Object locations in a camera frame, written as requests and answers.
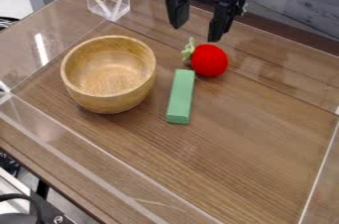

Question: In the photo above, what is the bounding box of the green rectangular block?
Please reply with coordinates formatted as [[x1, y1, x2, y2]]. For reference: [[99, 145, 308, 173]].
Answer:
[[165, 69, 195, 125]]

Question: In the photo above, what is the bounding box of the clear acrylic enclosure wall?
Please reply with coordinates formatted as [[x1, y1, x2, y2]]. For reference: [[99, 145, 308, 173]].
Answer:
[[0, 0, 339, 224]]

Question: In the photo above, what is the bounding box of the black clamp with cable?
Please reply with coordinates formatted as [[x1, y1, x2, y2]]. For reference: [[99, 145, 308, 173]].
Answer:
[[0, 193, 77, 224]]

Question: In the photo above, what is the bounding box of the red knitted fruit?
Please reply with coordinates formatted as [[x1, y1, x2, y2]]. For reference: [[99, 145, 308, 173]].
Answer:
[[181, 38, 229, 77]]

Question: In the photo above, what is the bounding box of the clear acrylic corner bracket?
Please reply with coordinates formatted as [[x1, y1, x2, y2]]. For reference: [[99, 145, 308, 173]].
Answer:
[[85, 0, 131, 22]]

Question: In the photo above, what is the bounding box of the wooden bowl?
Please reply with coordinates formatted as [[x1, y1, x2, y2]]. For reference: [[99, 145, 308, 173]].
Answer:
[[60, 35, 156, 114]]

